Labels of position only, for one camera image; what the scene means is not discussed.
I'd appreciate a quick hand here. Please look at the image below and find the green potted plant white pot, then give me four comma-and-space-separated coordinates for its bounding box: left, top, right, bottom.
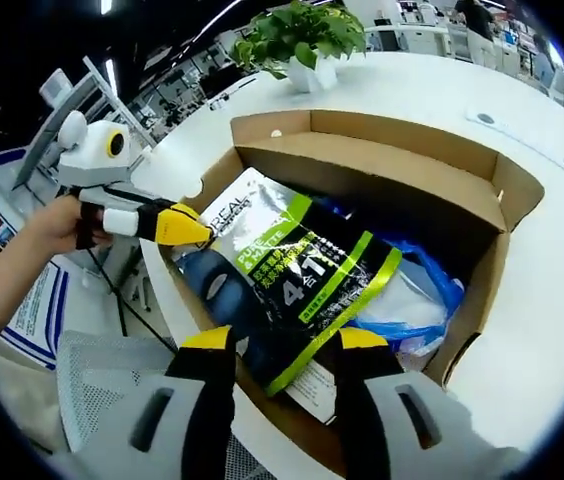
229, 0, 368, 94

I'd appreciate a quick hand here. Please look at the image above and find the white table socket strip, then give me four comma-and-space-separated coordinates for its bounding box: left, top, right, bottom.
465, 106, 564, 182

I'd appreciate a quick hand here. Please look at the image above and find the blue bordered wall poster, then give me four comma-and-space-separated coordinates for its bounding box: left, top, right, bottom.
0, 199, 71, 371

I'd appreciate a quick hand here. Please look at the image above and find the white printed paper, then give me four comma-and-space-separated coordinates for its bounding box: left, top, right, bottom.
285, 358, 339, 427

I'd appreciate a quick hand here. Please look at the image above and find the blue plastic soft bag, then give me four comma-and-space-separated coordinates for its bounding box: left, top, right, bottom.
346, 238, 466, 371

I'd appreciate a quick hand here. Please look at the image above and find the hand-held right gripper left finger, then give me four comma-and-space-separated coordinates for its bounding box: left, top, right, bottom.
66, 324, 238, 480

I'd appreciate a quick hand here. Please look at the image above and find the person's left hand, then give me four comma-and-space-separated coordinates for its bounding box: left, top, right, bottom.
35, 193, 114, 255

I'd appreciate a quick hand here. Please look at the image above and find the person's beige shirt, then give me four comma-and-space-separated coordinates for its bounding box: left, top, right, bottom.
0, 272, 66, 454

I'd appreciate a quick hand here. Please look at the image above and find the black and green soft pouch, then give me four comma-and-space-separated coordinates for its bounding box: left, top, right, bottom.
174, 167, 404, 399

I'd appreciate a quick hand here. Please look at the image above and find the brown cardboard shoe box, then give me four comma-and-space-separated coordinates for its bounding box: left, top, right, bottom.
159, 109, 546, 479

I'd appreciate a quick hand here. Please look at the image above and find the grey metal shelf frame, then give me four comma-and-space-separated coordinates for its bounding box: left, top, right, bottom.
11, 54, 158, 191

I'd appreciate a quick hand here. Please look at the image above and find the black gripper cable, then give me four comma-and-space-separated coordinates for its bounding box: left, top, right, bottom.
85, 246, 179, 352

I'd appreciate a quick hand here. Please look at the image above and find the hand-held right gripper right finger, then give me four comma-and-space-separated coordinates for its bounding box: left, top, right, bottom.
329, 327, 529, 480

